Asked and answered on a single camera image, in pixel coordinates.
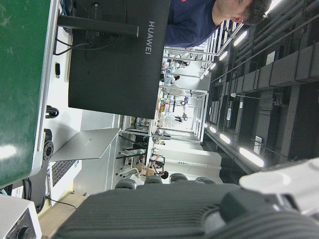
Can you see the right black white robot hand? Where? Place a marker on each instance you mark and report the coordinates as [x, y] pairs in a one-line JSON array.
[[149, 214]]

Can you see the silver laptop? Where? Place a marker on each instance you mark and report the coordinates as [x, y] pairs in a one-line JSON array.
[[87, 144]]

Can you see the white conveyor control box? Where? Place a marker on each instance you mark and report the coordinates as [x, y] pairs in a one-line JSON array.
[[15, 216]]

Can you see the black computer monitor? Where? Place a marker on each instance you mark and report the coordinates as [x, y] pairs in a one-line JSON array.
[[112, 82]]

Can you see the black usb dongle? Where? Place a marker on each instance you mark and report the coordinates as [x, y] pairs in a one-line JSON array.
[[57, 69]]

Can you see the person in navy shirt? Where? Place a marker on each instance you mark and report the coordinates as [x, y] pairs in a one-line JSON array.
[[189, 22]]

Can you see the green belt conveyor aluminium frame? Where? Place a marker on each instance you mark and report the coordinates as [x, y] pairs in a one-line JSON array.
[[20, 74]]

